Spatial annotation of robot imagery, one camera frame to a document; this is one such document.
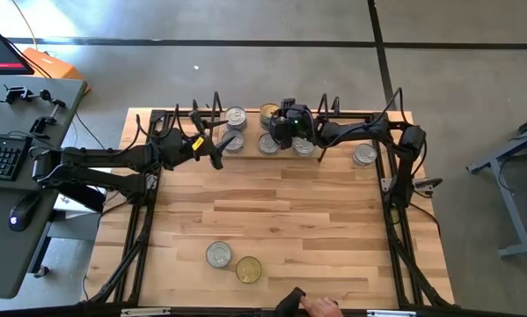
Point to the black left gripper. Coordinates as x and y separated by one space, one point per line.
175 149

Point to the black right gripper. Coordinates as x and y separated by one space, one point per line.
313 127

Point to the green tuna can silver lid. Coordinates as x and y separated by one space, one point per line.
268 144

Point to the blue tuna can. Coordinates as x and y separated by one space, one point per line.
236 116
234 142
364 155

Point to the green tuna can gold lid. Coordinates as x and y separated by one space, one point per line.
266 111
248 269

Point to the teal tuna can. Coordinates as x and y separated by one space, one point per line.
219 254
304 147

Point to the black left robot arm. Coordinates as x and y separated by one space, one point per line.
104 158

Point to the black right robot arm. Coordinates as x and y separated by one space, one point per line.
355 132

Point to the yellow tag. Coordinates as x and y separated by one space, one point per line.
198 143

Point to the white paper box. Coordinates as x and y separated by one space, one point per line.
76 211

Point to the black desk clamp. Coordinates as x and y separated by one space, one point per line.
41 125
14 93

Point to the orange box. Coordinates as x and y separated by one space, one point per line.
54 66

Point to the person's hand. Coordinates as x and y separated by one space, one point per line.
322 308

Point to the black computer mouse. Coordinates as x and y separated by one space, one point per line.
22 216

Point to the black keyboard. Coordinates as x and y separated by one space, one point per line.
3 156

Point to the grey desk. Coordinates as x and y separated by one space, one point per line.
8 264

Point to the grey metal cart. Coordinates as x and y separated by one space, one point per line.
511 207

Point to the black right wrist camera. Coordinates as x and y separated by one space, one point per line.
296 123

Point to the grey arm base bracket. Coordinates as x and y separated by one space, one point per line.
428 182

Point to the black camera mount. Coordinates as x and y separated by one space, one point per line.
289 304

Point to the silver aluminium bracket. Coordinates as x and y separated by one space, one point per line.
390 313
144 312

